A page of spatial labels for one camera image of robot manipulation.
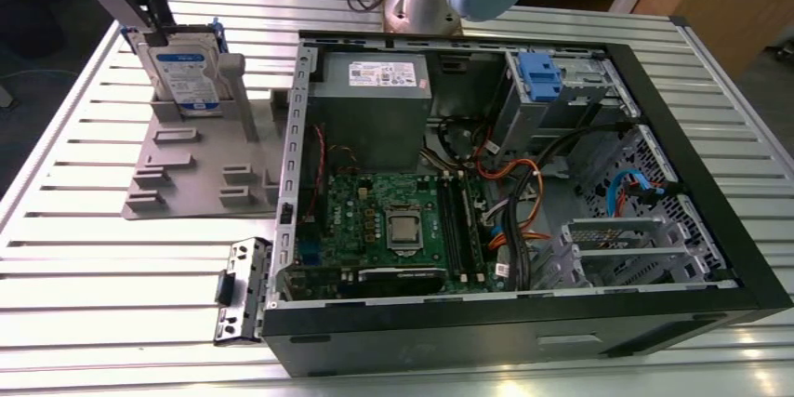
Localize wooden cabinet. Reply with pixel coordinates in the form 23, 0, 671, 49
672, 0, 794, 75

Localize blue drive latch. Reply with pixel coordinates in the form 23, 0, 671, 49
515, 51, 563, 103

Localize grey power supply unit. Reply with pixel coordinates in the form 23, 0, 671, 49
308, 51, 434, 175

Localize metal CPU socket cover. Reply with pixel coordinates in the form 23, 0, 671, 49
383, 204, 430, 255

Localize orange power wire black plug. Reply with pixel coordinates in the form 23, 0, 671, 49
623, 173, 683, 207

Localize grey plastic parts rack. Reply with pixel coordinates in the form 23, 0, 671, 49
120, 52, 292, 221

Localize black cable bundle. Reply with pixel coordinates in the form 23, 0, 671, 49
502, 122, 627, 289

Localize green RAM stick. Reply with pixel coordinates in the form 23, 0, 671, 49
459, 172, 487, 277

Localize metal optical drive cage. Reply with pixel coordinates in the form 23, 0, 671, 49
492, 47, 640, 156

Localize orange wire bundle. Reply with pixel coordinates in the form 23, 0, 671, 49
476, 157, 554, 249

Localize silver CPU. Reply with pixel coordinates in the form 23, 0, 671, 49
388, 216, 422, 243

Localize black graphics card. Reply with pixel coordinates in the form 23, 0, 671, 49
277, 265, 448, 300

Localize metal disk bay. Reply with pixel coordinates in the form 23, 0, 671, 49
536, 215, 727, 291

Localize thin red wire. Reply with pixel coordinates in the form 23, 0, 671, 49
312, 123, 327, 193

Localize black RAM slot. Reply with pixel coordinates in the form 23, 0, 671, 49
436, 172, 467, 277

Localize green motherboard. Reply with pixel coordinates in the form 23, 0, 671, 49
295, 171, 516, 298

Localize blue data wire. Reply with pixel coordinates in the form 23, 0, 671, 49
606, 168, 666, 220

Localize hard disk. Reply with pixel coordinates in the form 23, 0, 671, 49
120, 19, 231, 118

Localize black open PC case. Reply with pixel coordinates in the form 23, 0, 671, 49
259, 29, 794, 378

